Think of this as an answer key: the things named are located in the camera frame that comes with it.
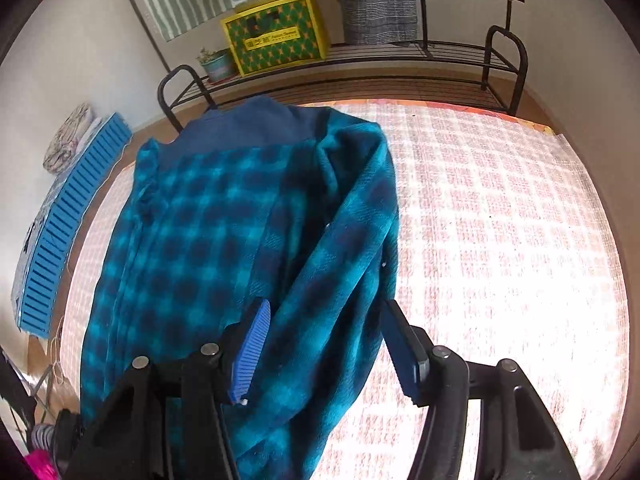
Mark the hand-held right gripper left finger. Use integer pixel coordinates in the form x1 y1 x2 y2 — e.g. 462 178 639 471
70 299 272 480

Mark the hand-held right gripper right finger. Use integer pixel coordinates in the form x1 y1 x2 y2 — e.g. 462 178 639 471
381 300 583 480

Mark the blue plaid fleece jacket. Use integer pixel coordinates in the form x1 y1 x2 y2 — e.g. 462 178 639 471
80 97 401 480

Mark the black metal clothes rack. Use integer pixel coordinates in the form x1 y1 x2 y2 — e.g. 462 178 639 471
112 0 530 133

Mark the plaid cloth covered table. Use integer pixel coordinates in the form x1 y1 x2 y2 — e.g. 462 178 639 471
60 99 631 480

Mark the blue white mattress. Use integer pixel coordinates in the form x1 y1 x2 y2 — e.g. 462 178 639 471
17 112 133 338

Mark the pink cloth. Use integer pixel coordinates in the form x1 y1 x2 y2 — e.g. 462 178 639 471
24 447 57 480

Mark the white pillow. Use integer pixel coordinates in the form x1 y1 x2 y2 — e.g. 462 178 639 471
75 117 104 152

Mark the floral pillow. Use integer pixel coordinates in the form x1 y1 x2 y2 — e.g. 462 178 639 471
42 102 93 173

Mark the potted plant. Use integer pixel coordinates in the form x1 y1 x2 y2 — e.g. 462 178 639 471
196 47 236 84

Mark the yellow green patterned box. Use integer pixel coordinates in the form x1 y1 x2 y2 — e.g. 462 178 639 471
220 0 331 77

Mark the grey plaid coat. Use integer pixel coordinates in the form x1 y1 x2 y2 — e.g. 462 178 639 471
336 0 418 46

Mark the white cable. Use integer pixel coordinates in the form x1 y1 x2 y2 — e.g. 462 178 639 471
47 317 67 388

